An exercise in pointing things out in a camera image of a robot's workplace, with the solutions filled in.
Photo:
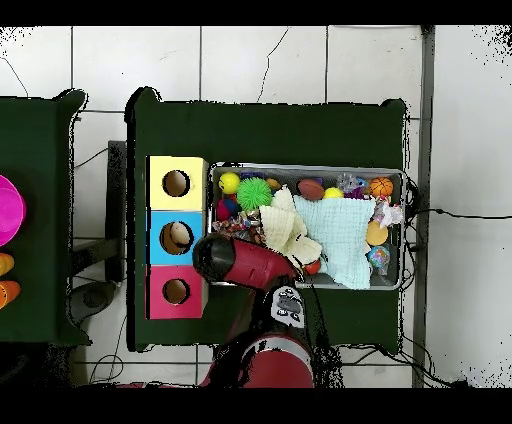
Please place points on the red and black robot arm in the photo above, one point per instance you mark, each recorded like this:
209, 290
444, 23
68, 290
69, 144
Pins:
252, 266

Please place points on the pink plastic bowl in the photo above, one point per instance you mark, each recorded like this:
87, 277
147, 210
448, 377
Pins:
10, 210

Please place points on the peach foam ball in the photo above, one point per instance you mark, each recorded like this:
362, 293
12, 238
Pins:
376, 234

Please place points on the globe print foam ball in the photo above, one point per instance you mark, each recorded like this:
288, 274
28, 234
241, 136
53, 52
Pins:
378, 256

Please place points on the mint green waffle cloth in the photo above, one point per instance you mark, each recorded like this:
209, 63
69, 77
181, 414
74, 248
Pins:
340, 236

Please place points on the yellow tennis ball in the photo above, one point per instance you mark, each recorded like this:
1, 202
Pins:
333, 193

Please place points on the brown toy football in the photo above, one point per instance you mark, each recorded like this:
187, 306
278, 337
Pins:
310, 189

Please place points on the cream waffle cloth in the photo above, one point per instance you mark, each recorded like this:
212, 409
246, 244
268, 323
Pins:
280, 228

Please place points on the yellow smiley foam ball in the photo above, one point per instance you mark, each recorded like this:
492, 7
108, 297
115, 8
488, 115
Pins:
229, 183

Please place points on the grey metal rail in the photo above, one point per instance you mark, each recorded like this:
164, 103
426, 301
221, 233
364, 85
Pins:
424, 160

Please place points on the orange toy basketball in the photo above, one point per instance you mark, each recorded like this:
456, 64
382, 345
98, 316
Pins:
380, 186

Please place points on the green spiky rubber ball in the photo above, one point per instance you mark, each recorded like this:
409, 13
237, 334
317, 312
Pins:
253, 193

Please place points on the dark green table cloth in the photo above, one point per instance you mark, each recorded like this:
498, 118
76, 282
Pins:
36, 140
260, 132

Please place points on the black upright panel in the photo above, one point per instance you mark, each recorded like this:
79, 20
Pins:
116, 208

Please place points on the wooden box with three holes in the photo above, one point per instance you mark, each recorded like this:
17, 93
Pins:
180, 204

